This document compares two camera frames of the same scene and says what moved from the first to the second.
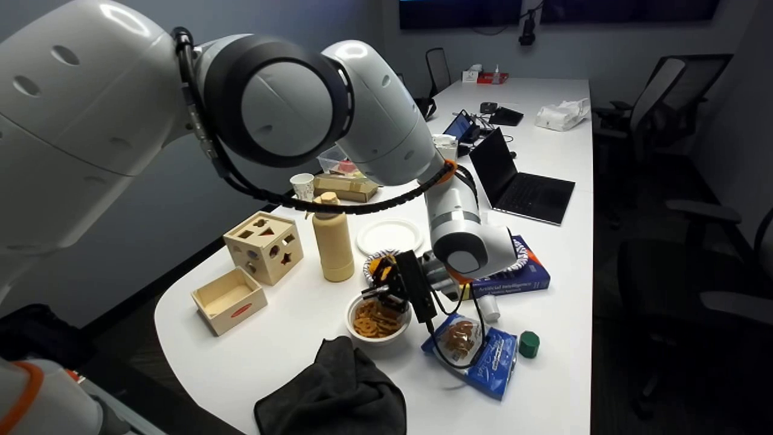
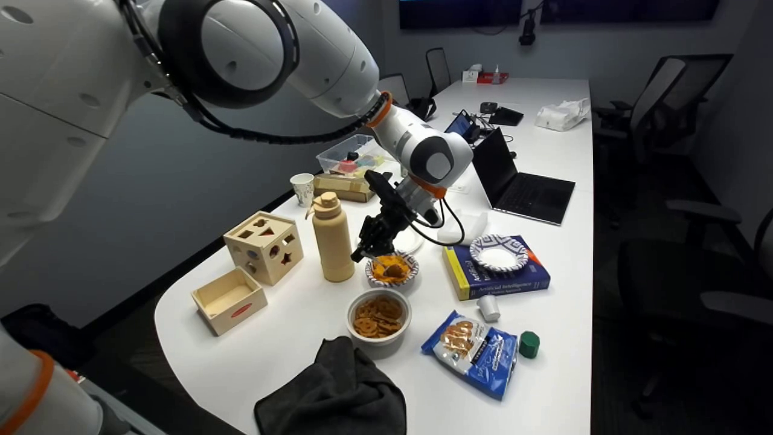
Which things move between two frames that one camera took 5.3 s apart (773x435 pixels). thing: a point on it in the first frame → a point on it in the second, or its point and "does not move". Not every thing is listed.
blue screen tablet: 459,126 does not move
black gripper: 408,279 → 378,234
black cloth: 339,393 does not move
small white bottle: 488,308 does not move
